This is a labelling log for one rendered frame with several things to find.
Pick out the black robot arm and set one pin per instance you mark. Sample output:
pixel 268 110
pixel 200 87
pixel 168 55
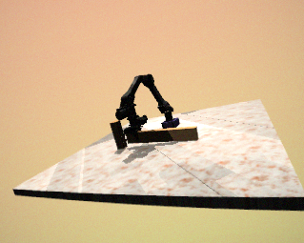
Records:
pixel 127 107

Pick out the wooden plank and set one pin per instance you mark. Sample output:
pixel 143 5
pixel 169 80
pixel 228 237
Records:
pixel 164 135

